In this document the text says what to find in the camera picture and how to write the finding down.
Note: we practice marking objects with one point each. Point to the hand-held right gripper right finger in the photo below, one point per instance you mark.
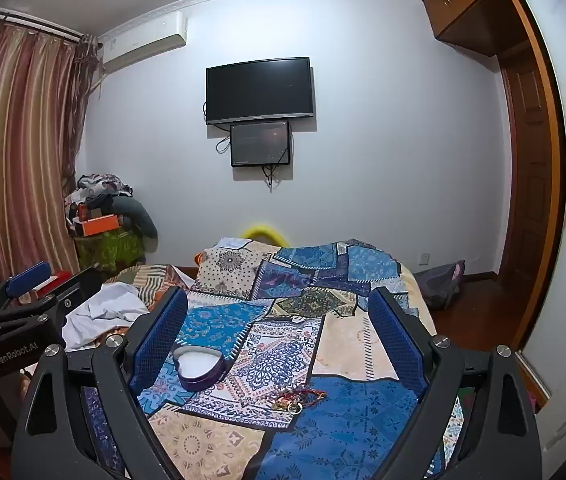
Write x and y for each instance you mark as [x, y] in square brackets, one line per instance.
[393, 340]

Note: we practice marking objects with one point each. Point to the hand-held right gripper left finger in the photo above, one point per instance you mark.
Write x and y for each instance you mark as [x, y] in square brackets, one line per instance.
[163, 340]

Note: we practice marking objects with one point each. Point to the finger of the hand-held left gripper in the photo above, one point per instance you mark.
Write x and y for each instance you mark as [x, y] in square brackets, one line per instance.
[28, 281]
[80, 290]

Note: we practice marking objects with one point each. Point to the purple heart-shaped jewelry box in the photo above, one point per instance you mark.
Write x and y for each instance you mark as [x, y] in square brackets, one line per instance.
[198, 366]

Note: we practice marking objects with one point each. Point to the red box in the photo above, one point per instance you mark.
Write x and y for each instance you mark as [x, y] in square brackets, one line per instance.
[60, 277]

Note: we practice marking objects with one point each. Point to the white cloth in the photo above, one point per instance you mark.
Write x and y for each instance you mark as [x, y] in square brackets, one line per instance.
[108, 307]

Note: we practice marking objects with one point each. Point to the green cloth covered table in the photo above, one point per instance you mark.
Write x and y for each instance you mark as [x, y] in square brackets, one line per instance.
[110, 252]

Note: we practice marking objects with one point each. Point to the orange box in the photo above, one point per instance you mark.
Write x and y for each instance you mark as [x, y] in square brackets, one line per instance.
[98, 225]

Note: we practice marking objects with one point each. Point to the dark bag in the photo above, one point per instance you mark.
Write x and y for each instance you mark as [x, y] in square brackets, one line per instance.
[438, 285]

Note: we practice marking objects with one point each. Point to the pile of clothes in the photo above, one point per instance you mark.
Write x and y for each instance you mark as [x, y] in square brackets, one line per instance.
[113, 195]

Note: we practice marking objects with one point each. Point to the patchwork patterned blanket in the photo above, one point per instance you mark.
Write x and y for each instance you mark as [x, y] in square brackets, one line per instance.
[283, 310]

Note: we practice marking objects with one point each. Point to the striped curtain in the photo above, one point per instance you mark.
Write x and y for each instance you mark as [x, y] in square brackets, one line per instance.
[13, 135]

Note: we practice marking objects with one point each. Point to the yellow round object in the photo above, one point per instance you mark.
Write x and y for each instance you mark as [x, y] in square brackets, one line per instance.
[263, 232]

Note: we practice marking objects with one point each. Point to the wooden door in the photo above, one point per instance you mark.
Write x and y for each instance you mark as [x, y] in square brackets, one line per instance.
[528, 185]

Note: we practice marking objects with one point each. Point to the small black monitor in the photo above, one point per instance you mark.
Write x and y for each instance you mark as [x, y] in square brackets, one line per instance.
[259, 142]

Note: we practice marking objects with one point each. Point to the white air conditioner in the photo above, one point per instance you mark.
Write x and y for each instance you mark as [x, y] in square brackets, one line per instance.
[143, 40]

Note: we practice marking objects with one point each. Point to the wooden overhead cabinet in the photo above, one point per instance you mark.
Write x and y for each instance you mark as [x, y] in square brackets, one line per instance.
[468, 5]

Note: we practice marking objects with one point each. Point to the white wall socket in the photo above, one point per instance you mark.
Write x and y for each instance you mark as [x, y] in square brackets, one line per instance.
[425, 259]

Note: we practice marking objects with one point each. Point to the curtain rail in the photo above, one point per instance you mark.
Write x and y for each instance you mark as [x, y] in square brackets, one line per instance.
[28, 20]

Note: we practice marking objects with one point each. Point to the black wall television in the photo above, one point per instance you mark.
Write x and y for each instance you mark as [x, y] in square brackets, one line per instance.
[258, 90]

